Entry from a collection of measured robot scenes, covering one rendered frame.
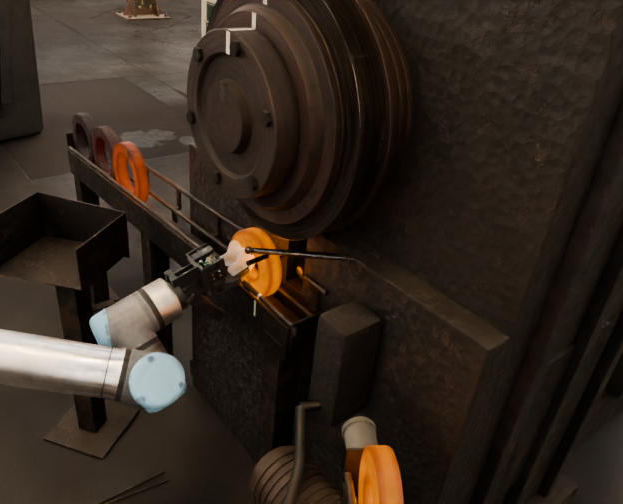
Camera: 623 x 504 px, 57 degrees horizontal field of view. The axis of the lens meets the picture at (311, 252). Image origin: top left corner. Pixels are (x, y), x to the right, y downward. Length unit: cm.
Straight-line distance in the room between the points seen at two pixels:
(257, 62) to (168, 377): 52
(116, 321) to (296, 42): 60
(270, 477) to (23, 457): 97
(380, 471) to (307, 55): 61
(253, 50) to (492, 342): 58
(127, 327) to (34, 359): 20
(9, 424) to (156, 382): 108
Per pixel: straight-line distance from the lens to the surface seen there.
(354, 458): 95
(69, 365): 101
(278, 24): 94
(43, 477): 188
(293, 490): 108
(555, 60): 84
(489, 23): 90
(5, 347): 103
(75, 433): 195
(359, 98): 86
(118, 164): 184
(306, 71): 90
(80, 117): 208
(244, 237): 126
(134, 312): 115
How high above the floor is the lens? 144
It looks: 31 degrees down
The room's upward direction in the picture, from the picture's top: 6 degrees clockwise
